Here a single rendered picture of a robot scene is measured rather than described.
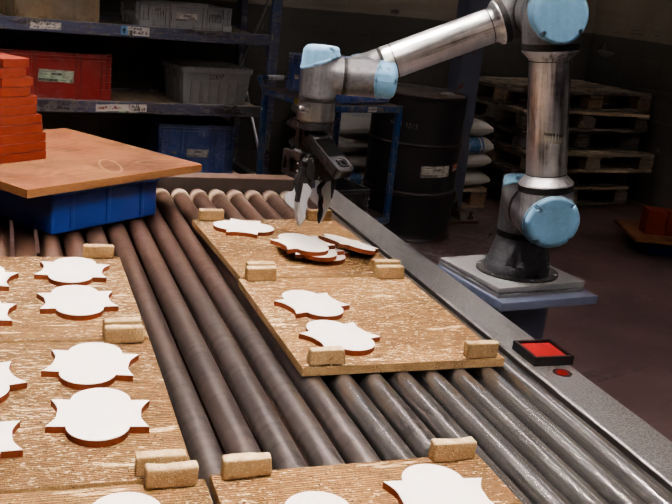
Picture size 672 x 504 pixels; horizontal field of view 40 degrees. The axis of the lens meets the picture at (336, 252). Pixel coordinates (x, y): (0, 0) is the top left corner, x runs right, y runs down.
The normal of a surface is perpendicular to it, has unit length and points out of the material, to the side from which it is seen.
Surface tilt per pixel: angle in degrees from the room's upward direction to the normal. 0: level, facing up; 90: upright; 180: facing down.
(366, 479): 0
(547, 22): 81
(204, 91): 96
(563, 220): 96
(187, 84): 96
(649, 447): 0
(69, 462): 0
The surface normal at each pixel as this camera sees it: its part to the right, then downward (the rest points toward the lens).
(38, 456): 0.11, -0.95
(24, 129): 0.82, 0.25
